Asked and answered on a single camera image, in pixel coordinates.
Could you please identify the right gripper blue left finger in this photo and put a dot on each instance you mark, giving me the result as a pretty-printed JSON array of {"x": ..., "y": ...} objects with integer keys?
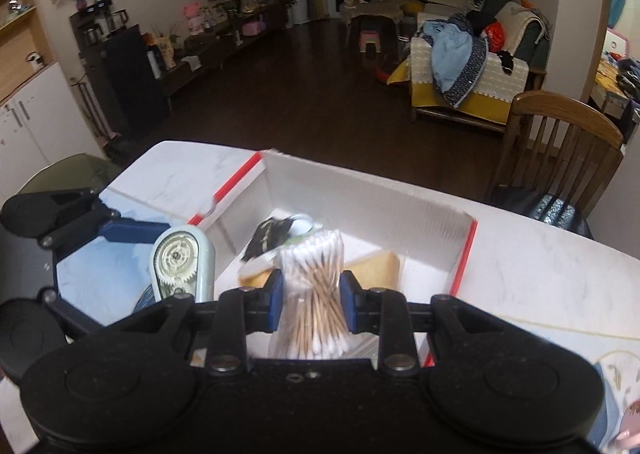
[{"x": 236, "y": 314}]

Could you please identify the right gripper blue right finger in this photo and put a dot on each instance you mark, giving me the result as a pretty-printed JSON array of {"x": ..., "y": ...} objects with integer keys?
[{"x": 384, "y": 313}]

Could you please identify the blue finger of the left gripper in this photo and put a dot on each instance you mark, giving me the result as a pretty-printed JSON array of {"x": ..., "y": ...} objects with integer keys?
[{"x": 130, "y": 231}]

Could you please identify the yellow round toy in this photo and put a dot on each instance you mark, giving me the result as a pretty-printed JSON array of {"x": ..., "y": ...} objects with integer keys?
[{"x": 253, "y": 279}]

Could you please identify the green correction tape dispenser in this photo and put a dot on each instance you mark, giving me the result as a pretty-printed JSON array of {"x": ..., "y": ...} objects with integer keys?
[{"x": 182, "y": 261}]

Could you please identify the cotton swabs bag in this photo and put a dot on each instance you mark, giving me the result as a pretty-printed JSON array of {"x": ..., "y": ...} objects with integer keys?
[{"x": 312, "y": 325}]

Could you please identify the black foil packet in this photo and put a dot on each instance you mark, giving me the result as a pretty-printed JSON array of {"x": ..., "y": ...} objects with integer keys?
[{"x": 270, "y": 234}]

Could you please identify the round white tin lid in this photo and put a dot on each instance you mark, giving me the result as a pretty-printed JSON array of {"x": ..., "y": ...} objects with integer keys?
[{"x": 300, "y": 225}]

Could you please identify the blue table mat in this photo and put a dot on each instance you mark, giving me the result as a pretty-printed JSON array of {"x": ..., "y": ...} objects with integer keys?
[{"x": 107, "y": 281}]

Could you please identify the red cardboard box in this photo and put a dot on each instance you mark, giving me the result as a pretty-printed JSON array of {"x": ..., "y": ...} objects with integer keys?
[{"x": 432, "y": 240}]

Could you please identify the dark coffee cabinet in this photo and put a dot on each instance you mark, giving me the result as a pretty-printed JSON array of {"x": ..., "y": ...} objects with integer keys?
[{"x": 115, "y": 58}]

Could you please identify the pink plush toy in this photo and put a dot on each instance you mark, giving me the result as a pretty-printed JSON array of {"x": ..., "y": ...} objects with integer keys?
[{"x": 192, "y": 12}]

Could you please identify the wooden chair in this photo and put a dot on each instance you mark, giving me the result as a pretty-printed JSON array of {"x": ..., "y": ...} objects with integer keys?
[{"x": 558, "y": 157}]

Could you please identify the sofa with clothes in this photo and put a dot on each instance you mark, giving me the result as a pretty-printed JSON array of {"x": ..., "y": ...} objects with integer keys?
[{"x": 468, "y": 63}]

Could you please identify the pink stool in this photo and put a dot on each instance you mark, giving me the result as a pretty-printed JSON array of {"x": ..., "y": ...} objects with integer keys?
[{"x": 369, "y": 38}]

